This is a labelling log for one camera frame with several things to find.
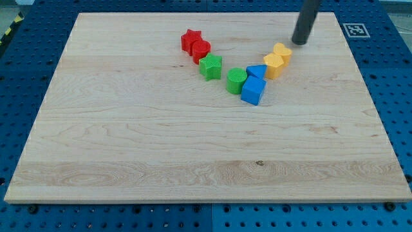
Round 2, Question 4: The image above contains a blue triangle block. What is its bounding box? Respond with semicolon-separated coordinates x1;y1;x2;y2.
246;64;267;79

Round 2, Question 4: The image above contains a red cylinder block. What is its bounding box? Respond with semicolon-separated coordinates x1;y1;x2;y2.
192;40;211;64

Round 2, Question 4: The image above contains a blue cube block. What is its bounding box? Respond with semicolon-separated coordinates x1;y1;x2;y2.
241;76;267;106

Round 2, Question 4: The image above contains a yellow heart block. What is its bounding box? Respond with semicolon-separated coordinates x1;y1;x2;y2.
273;43;293;66

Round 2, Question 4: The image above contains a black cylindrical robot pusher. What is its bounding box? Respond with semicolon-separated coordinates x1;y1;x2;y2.
292;0;322;45

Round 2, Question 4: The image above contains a light wooden board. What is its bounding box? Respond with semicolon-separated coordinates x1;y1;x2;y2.
5;12;411;204

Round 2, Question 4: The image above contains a yellow hexagon block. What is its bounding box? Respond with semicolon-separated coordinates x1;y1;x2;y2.
263;53;284;79

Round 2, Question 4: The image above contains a white fiducial marker tag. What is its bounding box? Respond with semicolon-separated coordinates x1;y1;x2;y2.
342;23;370;38

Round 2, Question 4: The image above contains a green star block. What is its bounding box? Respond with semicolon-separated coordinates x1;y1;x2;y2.
199;53;223;81

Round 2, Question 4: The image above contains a green cylinder block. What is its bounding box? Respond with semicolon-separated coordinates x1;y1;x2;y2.
226;68;247;95

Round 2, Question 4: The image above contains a yellow black hazard tape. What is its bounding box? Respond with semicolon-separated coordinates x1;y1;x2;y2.
1;12;24;46

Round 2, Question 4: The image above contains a red star block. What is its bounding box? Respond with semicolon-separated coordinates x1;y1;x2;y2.
181;29;202;56

